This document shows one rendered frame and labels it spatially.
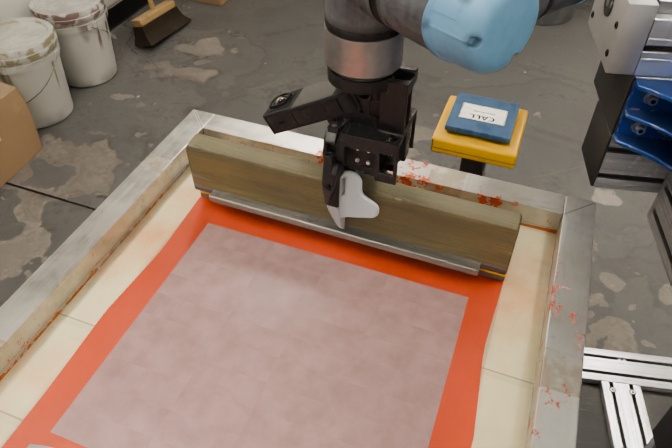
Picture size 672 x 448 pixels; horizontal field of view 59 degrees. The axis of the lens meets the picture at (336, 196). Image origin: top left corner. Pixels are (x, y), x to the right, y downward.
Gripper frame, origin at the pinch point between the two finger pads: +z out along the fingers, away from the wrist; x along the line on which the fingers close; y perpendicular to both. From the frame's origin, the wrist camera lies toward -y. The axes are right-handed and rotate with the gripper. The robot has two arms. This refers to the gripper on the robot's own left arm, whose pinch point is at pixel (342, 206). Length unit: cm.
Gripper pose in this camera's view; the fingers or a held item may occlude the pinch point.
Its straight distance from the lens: 72.3
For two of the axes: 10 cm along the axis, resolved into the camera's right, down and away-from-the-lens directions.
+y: 9.4, 2.4, -2.6
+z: 0.0, 7.4, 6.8
